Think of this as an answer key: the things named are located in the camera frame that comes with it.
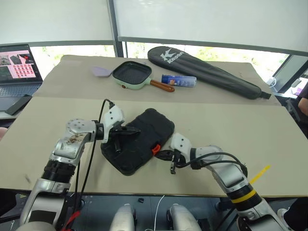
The flat black phone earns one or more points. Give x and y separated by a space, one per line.
19 104

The silver rounded robot leg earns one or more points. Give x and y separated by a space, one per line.
183 217
124 219

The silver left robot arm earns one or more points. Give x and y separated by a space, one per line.
69 144

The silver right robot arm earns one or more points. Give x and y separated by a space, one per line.
231 173

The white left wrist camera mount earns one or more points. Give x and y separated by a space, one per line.
113 118

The white charger block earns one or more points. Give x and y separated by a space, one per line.
272 81

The seated person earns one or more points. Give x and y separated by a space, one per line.
303 101

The green square frying pan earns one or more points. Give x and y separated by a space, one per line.
131 75

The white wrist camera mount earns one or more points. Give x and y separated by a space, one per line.
180 144
113 118

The black racket bag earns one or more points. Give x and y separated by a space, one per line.
204 68

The dark window frame post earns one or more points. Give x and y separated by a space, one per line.
119 29

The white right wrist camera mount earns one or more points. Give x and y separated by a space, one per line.
180 144

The open laptop computer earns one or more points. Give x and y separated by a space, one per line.
16 79

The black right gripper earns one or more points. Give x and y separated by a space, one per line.
175 160

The white roller blind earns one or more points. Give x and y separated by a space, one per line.
211 19
55 16

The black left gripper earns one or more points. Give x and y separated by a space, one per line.
119 131

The black plastic tool case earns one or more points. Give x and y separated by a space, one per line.
144 134

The purple silicone spatula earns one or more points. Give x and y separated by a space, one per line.
99 71

